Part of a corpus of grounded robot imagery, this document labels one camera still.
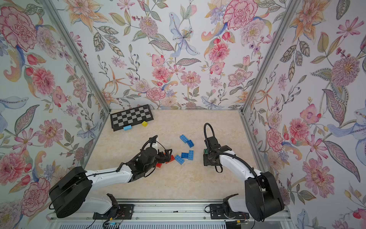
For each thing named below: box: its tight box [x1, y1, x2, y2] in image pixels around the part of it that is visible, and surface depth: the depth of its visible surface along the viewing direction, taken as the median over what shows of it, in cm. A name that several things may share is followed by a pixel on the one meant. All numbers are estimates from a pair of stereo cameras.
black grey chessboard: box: [110, 104, 154, 132], surface depth 115 cm
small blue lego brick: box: [186, 139, 195, 148], surface depth 102 cm
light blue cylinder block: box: [122, 124, 133, 132], surface depth 110 cm
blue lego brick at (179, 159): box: [174, 154, 185, 166], surface depth 94 cm
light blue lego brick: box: [188, 150, 194, 161], surface depth 95 cm
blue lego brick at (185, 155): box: [180, 152, 190, 159], surface depth 95 cm
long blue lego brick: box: [179, 134, 189, 144], surface depth 103 cm
